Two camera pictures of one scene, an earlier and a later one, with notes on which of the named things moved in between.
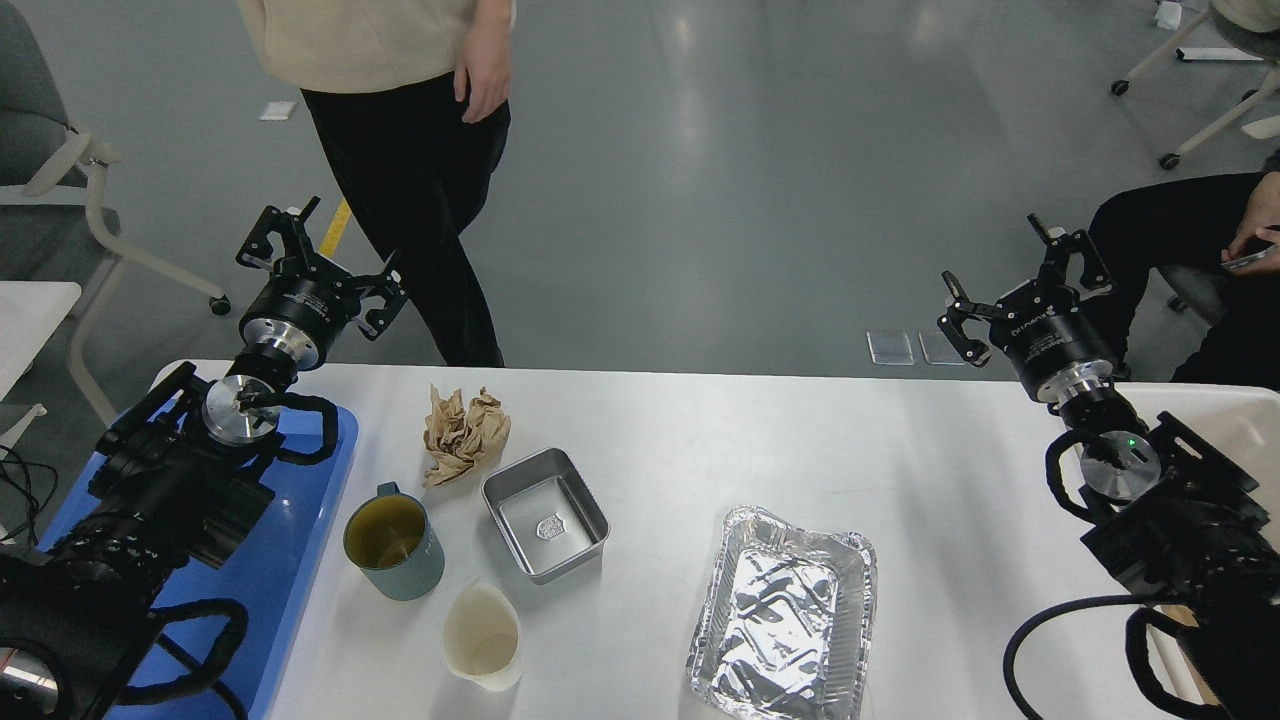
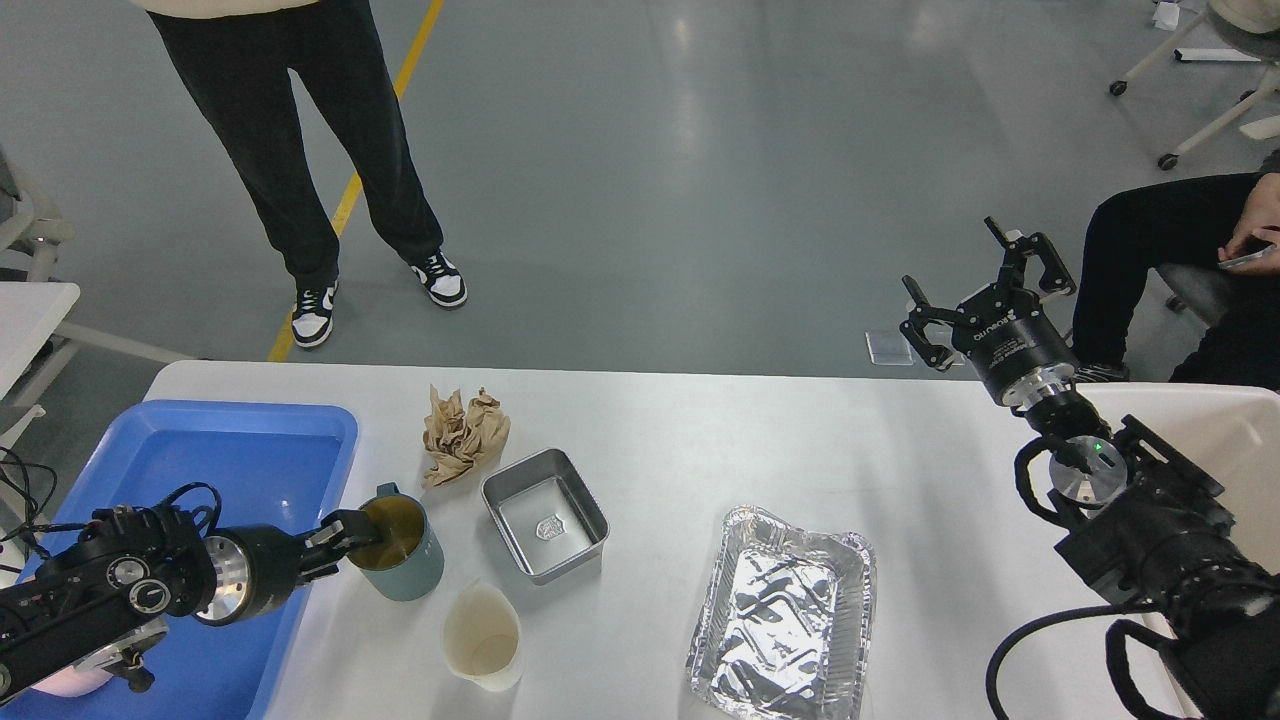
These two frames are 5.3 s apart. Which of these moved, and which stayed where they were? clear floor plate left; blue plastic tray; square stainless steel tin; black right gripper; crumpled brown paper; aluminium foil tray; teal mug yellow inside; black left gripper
Moved: black left gripper; black right gripper
Stayed: blue plastic tray; aluminium foil tray; teal mug yellow inside; clear floor plate left; crumpled brown paper; square stainless steel tin
